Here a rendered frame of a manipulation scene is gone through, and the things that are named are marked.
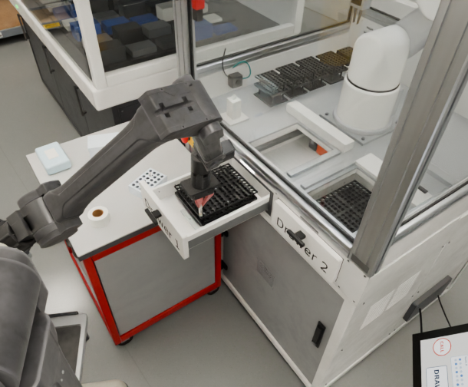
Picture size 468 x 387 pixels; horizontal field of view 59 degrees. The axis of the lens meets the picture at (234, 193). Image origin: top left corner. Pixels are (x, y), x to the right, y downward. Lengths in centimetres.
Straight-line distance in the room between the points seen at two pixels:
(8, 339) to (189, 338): 180
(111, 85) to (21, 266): 168
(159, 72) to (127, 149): 138
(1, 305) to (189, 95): 46
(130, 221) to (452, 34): 113
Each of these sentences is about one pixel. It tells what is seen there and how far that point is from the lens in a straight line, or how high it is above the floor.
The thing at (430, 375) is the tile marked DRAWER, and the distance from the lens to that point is 103.
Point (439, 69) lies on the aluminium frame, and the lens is 82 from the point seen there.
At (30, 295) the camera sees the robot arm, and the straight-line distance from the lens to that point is 33.
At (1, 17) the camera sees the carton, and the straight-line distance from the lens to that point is 483.
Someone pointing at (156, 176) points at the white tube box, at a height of 80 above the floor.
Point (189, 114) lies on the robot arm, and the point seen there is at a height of 150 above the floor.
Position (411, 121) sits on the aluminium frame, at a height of 141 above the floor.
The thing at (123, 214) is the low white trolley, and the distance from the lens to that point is 153.
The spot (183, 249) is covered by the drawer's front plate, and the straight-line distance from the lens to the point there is 125.
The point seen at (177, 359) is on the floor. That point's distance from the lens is 204.
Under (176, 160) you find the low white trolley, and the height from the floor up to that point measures 76.
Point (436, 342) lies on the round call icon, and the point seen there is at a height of 101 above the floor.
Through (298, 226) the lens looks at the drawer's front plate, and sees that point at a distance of 127.
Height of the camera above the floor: 186
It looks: 44 degrees down
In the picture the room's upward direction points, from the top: 2 degrees clockwise
